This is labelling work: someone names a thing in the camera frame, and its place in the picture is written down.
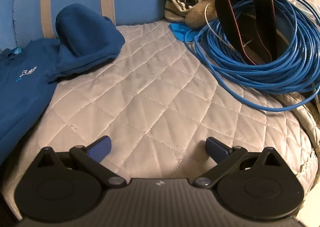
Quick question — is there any blue sweatshirt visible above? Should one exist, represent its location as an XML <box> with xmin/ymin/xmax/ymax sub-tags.
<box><xmin>0</xmin><ymin>4</ymin><xmax>125</xmax><ymax>165</ymax></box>

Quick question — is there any blue coiled cable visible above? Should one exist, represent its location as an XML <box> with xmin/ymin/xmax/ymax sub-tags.
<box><xmin>184</xmin><ymin>0</ymin><xmax>320</xmax><ymax>112</ymax></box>

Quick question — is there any cream cloth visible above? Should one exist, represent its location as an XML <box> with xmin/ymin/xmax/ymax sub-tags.
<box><xmin>287</xmin><ymin>90</ymin><xmax>320</xmax><ymax>153</ymax></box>

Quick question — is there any beige plush toy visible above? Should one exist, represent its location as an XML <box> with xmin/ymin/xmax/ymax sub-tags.
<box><xmin>185</xmin><ymin>0</ymin><xmax>218</xmax><ymax>27</ymax></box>

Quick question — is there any blue plastic bag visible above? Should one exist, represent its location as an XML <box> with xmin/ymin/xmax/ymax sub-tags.
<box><xmin>169</xmin><ymin>22</ymin><xmax>198</xmax><ymax>42</ymax></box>

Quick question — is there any thin white cable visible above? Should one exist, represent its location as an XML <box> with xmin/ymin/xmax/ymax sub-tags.
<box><xmin>204</xmin><ymin>4</ymin><xmax>253</xmax><ymax>48</ymax></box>

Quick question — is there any black red-edged strap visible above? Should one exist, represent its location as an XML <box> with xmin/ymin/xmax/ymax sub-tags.
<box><xmin>215</xmin><ymin>0</ymin><xmax>278</xmax><ymax>65</ymax></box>

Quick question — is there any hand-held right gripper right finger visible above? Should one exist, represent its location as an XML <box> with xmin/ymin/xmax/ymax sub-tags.
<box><xmin>193</xmin><ymin>137</ymin><xmax>283</xmax><ymax>189</ymax></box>

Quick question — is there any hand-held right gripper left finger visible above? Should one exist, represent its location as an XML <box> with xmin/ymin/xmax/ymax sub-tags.
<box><xmin>37</xmin><ymin>135</ymin><xmax>127</xmax><ymax>189</ymax></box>

